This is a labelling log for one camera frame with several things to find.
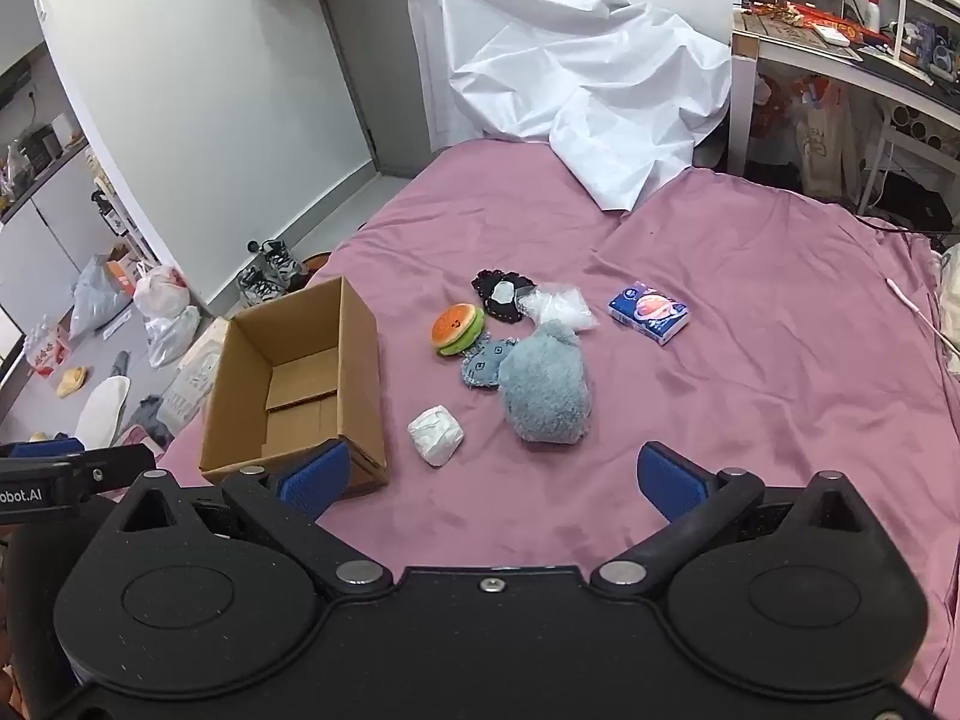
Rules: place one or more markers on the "cardboard box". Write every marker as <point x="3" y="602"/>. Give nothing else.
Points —
<point x="300" y="382"/>

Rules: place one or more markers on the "white bottle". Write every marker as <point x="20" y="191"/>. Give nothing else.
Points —
<point x="874" y="13"/>

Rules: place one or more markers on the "white wad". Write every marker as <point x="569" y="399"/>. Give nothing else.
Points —
<point x="435" y="433"/>

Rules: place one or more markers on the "white and red plastic bag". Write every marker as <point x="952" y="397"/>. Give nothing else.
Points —
<point x="161" y="289"/>

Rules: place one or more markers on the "grey-blue fluffy plush toy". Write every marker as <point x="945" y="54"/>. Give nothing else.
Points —
<point x="544" y="390"/>

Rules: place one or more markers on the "cream pillow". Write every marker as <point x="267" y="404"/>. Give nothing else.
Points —
<point x="949" y="307"/>

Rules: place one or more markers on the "beige tote bag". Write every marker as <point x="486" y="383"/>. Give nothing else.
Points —
<point x="825" y="139"/>

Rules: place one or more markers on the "bed with pink sheet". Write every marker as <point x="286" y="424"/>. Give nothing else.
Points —
<point x="750" y="405"/>

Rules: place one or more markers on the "yellow slipper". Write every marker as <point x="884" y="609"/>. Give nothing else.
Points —
<point x="73" y="381"/>

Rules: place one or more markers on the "white insole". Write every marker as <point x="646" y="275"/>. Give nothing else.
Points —
<point x="103" y="409"/>

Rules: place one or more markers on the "white desk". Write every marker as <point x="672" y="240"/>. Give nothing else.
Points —
<point x="825" y="64"/>

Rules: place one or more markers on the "blue tissue pack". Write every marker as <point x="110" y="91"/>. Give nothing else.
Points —
<point x="649" y="313"/>

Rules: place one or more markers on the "clear plastic bag on floor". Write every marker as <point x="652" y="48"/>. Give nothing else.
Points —
<point x="172" y="334"/>

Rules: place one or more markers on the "black and white plush toy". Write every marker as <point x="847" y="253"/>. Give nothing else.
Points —
<point x="499" y="296"/>

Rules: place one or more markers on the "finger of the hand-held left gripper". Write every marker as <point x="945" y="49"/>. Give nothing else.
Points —
<point x="45" y="448"/>

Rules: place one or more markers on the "grey plastic bag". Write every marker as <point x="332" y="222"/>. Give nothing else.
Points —
<point x="97" y="296"/>

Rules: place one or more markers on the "orange carton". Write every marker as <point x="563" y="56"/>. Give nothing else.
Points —
<point x="121" y="270"/>

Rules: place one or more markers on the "grey door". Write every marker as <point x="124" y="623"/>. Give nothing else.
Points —
<point x="375" y="52"/>

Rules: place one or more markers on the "packaged bedding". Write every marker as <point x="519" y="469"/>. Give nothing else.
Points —
<point x="191" y="382"/>

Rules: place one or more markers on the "hamburger plush toy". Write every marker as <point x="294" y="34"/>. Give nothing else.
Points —
<point x="456" y="328"/>

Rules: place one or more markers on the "clear plastic bag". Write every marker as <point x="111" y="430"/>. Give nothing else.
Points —
<point x="172" y="334"/>
<point x="559" y="307"/>

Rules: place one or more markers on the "white cover sheet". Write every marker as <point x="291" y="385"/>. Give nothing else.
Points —
<point x="570" y="67"/>

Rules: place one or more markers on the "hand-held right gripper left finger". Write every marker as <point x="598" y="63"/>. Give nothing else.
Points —
<point x="315" y="478"/>

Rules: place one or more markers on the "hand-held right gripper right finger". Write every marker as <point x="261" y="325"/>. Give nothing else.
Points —
<point x="667" y="481"/>

